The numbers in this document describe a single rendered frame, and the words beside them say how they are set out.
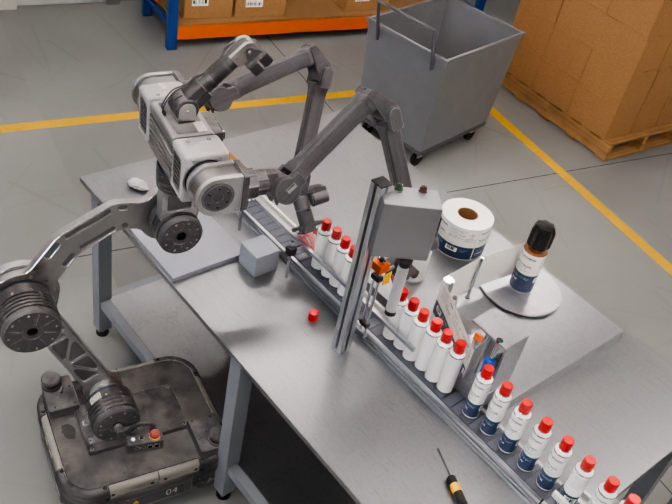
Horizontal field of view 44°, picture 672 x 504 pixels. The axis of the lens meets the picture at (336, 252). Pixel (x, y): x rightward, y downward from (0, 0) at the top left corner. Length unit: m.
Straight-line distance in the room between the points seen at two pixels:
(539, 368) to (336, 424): 0.73
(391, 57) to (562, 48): 1.52
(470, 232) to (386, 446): 0.94
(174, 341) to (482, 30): 3.08
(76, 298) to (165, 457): 1.17
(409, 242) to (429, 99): 2.67
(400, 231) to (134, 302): 1.65
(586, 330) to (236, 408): 1.25
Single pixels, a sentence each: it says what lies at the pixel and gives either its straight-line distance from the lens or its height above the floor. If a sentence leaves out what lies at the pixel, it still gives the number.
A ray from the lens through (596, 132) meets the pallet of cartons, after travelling 6.00.
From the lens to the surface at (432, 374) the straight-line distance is 2.60.
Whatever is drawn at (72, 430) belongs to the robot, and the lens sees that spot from 3.19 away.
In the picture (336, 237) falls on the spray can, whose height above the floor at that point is 1.06.
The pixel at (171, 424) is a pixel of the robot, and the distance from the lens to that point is 3.18.
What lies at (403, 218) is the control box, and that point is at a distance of 2.29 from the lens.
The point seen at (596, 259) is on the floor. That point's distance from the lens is 5.02.
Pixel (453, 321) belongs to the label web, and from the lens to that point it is 2.65.
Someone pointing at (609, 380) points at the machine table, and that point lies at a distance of 2.99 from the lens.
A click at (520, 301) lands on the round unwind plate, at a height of 0.89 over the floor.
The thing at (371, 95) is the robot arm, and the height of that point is 1.67.
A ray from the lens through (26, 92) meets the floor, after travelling 5.54.
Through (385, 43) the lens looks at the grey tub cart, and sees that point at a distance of 5.07.
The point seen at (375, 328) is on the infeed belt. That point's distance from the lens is 2.75.
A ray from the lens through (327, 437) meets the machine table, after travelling 2.47.
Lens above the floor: 2.75
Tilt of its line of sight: 38 degrees down
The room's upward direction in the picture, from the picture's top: 13 degrees clockwise
